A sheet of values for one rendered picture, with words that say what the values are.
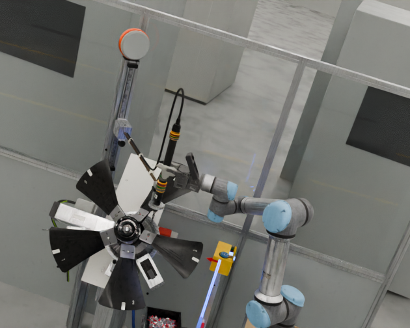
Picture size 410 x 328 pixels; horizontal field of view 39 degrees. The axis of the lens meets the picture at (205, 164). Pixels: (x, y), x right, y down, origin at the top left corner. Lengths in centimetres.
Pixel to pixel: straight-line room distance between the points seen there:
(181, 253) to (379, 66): 260
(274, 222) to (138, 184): 98
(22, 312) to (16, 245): 43
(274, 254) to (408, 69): 273
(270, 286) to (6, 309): 213
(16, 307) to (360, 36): 315
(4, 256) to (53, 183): 67
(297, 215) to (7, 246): 225
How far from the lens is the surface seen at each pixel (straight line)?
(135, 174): 301
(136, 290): 271
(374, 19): 468
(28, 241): 388
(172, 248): 268
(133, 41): 301
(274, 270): 232
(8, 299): 409
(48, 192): 365
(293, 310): 249
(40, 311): 403
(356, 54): 472
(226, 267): 294
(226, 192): 248
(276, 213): 222
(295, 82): 306
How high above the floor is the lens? 260
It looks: 23 degrees down
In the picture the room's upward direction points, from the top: 16 degrees clockwise
